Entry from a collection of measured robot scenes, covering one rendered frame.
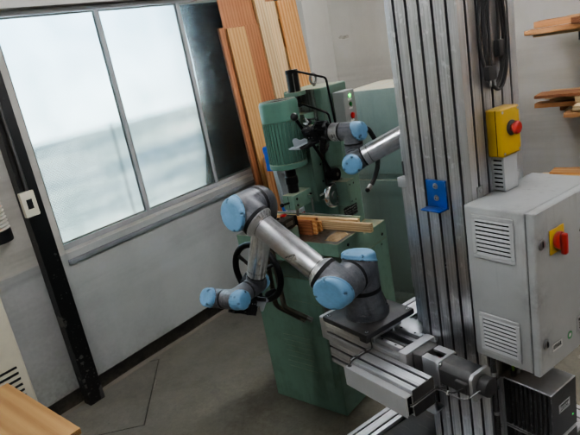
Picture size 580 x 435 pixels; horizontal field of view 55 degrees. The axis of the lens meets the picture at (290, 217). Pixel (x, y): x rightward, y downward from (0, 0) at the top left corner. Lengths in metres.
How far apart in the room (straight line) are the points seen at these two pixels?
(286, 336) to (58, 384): 1.35
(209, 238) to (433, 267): 2.36
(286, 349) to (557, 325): 1.52
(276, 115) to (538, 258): 1.35
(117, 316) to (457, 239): 2.36
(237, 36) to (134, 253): 1.63
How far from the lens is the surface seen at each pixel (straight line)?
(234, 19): 4.15
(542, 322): 1.64
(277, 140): 2.51
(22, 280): 3.25
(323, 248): 2.42
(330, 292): 1.73
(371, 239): 2.81
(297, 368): 2.90
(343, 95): 2.69
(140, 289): 3.63
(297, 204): 2.60
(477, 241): 1.62
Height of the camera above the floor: 1.73
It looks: 17 degrees down
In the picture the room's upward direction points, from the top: 11 degrees counter-clockwise
